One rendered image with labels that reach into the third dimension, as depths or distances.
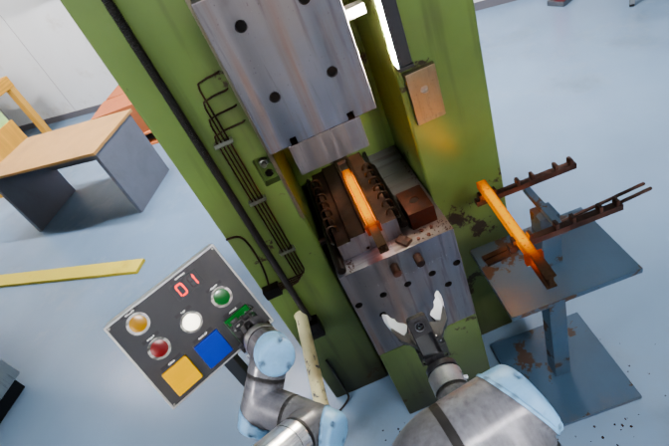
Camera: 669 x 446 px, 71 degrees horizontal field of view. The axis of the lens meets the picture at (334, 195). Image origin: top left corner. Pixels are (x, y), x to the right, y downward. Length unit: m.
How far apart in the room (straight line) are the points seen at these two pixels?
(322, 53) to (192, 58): 0.33
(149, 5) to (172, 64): 0.14
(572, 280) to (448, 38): 0.80
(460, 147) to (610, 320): 1.12
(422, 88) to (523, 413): 0.93
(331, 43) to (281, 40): 0.12
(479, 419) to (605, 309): 1.71
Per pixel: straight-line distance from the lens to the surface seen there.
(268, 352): 0.93
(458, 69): 1.45
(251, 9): 1.10
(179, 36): 1.26
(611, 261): 1.65
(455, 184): 1.65
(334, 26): 1.14
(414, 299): 1.63
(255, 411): 0.97
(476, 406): 0.74
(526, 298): 1.56
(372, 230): 1.41
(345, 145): 1.26
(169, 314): 1.35
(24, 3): 7.08
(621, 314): 2.39
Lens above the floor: 1.96
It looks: 37 degrees down
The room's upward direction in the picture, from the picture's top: 24 degrees counter-clockwise
